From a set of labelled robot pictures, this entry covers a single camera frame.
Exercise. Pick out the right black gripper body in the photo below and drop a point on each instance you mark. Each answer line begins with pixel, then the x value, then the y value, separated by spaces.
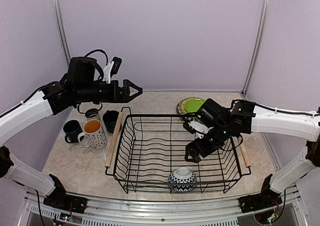
pixel 219 135

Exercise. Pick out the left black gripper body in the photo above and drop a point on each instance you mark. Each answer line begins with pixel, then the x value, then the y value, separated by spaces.
pixel 110 96

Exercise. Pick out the blue white patterned bowl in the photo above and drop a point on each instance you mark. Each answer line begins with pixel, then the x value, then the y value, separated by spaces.
pixel 182 180

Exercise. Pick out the dark teal mug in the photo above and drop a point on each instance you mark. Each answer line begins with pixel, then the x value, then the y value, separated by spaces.
pixel 110 118

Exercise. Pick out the white brown banded cup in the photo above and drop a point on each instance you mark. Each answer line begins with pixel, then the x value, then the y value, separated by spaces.
pixel 92 114

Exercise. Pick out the green plastic plate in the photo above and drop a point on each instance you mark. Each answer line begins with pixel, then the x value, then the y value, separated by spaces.
pixel 193 104

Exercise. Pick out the white floral patterned mug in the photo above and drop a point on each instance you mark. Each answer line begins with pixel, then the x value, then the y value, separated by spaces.
pixel 92 135

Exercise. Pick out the black white striped plate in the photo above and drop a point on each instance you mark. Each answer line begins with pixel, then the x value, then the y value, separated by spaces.
pixel 181 107

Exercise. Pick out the navy blue mug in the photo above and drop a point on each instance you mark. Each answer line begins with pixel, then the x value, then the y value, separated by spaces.
pixel 72 129

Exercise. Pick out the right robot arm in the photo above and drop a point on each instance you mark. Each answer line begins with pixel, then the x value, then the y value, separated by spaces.
pixel 215 124

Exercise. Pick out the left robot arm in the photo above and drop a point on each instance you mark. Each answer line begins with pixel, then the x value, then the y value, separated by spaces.
pixel 85 81

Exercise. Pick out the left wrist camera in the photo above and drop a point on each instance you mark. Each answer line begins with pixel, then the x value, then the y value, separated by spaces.
pixel 111 69

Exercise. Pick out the right wooden rack handle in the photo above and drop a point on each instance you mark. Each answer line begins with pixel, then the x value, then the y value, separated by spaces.
pixel 245 155

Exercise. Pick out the wooden rack handle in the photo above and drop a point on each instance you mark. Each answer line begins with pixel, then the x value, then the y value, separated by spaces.
pixel 113 141
pixel 245 155

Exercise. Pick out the black wire dish rack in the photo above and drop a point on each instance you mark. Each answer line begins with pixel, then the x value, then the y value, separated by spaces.
pixel 151 146

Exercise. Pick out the left wooden rack handle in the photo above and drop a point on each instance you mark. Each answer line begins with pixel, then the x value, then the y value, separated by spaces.
pixel 113 141

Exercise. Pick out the aluminium front rail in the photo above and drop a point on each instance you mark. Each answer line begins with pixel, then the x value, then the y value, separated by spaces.
pixel 112 212

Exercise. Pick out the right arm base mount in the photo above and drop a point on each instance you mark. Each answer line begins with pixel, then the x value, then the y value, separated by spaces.
pixel 264 199

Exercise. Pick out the left aluminium corner post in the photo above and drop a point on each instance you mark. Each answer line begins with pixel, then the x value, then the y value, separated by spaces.
pixel 61 29

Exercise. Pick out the aluminium corner post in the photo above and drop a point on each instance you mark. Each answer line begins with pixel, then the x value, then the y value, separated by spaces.
pixel 61 29
pixel 256 47

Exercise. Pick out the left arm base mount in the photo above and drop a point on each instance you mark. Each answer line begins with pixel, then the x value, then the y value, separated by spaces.
pixel 59 199

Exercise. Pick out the right aluminium corner post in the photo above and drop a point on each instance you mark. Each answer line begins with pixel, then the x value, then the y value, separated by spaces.
pixel 256 47

